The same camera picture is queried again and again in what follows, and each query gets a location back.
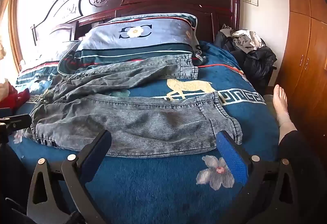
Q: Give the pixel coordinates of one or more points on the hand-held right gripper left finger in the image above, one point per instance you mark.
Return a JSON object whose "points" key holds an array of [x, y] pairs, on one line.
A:
{"points": [[95, 148]]}

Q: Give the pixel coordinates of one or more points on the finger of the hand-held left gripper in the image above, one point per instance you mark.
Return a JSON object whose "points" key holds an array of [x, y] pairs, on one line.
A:
{"points": [[18, 123]]}

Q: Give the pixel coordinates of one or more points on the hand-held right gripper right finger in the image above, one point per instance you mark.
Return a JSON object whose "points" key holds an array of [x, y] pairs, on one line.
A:
{"points": [[231, 155]]}

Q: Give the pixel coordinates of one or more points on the grey denim pants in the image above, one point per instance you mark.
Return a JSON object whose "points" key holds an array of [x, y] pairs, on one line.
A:
{"points": [[132, 121]]}

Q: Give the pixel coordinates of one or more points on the red cloth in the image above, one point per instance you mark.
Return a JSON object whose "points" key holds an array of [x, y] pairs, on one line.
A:
{"points": [[18, 98]]}

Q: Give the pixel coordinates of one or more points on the person's bare foot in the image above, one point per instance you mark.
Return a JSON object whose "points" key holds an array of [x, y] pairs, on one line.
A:
{"points": [[282, 109]]}

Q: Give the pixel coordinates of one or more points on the pale striped edge pillow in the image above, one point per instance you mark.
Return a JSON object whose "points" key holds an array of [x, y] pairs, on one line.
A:
{"points": [[46, 58]]}

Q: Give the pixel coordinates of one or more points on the blue deer print blanket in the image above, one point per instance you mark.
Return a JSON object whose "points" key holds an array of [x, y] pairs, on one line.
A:
{"points": [[158, 188]]}

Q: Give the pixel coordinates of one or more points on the person's leg in black trousers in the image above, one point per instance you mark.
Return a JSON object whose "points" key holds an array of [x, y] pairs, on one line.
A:
{"points": [[304, 175]]}

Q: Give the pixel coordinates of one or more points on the pile of dark clothes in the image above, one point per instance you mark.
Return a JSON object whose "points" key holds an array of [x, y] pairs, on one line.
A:
{"points": [[258, 63]]}

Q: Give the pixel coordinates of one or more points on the grey and white garment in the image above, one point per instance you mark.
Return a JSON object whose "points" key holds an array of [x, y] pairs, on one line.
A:
{"points": [[246, 38]]}

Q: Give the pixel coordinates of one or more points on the blue flower print pillow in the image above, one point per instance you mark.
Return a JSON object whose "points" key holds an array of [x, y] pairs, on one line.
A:
{"points": [[153, 37]]}

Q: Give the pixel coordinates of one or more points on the brown wooden wardrobe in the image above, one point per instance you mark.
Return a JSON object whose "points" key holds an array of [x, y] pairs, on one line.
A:
{"points": [[306, 47]]}

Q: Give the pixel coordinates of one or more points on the wooden window frame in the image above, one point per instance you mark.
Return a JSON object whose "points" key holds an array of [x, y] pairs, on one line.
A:
{"points": [[14, 29]]}

